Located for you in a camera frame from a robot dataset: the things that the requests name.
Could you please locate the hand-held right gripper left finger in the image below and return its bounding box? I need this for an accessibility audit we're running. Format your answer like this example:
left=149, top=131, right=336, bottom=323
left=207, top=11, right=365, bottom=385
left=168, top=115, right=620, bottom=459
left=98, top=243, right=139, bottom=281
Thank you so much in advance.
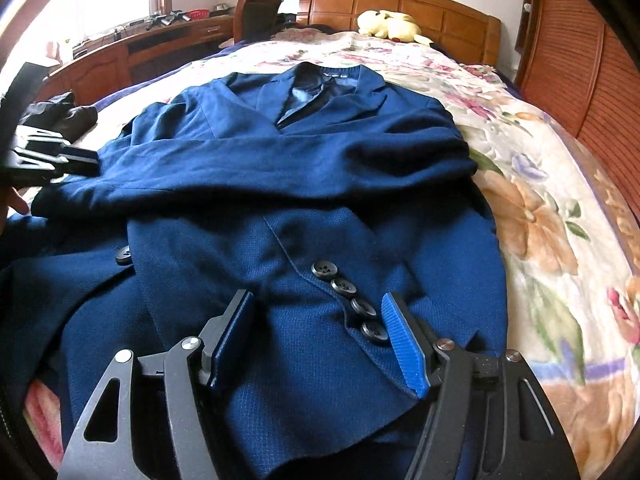
left=60, top=290, right=256, bottom=480

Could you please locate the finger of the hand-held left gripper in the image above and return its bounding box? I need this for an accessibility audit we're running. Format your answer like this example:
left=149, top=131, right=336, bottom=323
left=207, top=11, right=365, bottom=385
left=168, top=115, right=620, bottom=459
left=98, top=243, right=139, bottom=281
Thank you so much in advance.
left=22, top=158, right=100, bottom=177
left=15, top=144, right=99, bottom=161

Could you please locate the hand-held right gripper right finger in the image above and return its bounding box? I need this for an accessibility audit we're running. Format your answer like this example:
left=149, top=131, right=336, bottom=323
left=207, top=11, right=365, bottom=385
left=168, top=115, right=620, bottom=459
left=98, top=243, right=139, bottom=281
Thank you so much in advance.
left=381, top=292, right=581, bottom=480

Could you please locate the blue suit jacket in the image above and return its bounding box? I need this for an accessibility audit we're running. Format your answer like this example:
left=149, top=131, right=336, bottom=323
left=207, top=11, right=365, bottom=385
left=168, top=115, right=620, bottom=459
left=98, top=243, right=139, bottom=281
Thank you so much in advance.
left=0, top=62, right=507, bottom=480

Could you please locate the black clothes pile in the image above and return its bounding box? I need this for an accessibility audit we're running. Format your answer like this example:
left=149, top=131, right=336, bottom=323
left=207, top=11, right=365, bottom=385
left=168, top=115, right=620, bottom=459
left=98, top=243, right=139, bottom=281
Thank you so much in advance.
left=20, top=91, right=99, bottom=142

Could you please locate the person's left hand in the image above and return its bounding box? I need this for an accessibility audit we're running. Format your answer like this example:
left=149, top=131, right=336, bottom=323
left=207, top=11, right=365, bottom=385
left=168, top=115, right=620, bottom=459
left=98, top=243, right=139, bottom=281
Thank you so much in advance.
left=0, top=186, right=31, bottom=233

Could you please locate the wooden desk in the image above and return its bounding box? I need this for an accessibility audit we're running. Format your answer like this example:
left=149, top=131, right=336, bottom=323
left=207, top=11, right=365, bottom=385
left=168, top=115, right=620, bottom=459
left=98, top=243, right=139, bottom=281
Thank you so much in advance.
left=45, top=11, right=236, bottom=107

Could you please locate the floral blanket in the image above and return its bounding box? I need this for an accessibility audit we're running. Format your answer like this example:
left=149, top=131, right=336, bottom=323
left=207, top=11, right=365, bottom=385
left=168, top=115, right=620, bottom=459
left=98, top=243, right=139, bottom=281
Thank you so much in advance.
left=20, top=30, right=640, bottom=471

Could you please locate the wooden chair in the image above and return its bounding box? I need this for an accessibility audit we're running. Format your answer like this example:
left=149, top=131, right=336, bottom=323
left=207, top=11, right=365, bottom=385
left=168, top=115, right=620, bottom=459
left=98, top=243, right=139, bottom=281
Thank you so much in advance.
left=234, top=0, right=282, bottom=43

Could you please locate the yellow plush toy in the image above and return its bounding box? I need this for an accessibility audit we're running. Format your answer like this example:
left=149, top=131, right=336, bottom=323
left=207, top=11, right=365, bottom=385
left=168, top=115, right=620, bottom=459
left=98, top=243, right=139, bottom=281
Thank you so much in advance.
left=356, top=9, right=435, bottom=47

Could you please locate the wooden bed headboard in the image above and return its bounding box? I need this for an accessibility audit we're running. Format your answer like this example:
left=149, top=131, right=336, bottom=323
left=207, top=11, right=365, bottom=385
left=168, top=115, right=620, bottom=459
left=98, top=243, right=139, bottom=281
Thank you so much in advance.
left=299, top=0, right=502, bottom=68

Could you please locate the wooden slatted wardrobe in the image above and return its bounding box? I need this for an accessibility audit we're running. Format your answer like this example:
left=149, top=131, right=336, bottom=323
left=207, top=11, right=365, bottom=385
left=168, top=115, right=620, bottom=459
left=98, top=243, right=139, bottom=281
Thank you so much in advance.
left=515, top=0, right=640, bottom=201

